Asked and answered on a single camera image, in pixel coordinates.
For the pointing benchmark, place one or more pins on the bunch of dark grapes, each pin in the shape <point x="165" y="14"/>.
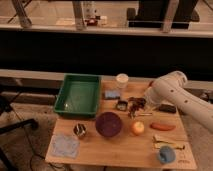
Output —
<point x="136" y="104"/>

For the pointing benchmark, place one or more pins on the black rectangular block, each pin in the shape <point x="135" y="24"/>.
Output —
<point x="167" y="108"/>

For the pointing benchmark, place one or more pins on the small metal cup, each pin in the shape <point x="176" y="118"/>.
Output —
<point x="79" y="130"/>

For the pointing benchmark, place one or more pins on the wooden board table top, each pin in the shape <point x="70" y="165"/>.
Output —
<point x="125" y="149"/>

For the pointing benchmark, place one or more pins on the orange carrot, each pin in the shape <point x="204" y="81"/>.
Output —
<point x="162" y="127"/>

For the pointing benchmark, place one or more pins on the yellow apple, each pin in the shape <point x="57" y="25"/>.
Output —
<point x="137" y="128"/>

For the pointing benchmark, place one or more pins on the black office chair base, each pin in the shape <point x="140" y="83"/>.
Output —
<point x="6" y="107"/>

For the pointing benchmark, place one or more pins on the silver fork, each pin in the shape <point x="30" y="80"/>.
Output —
<point x="138" y="115"/>

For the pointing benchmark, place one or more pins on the blue folded cloth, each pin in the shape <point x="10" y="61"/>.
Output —
<point x="64" y="146"/>

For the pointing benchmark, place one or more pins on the white plastic cup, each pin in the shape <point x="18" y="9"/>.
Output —
<point x="122" y="80"/>

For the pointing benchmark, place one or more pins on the blue sponge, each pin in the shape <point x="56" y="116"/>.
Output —
<point x="111" y="94"/>

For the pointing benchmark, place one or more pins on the purple bowl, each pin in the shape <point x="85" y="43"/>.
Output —
<point x="108" y="124"/>

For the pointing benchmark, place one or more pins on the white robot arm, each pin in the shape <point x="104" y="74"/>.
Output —
<point x="170" y="87"/>

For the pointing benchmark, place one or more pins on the green plastic tray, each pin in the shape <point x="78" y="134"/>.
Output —
<point x="79" y="96"/>

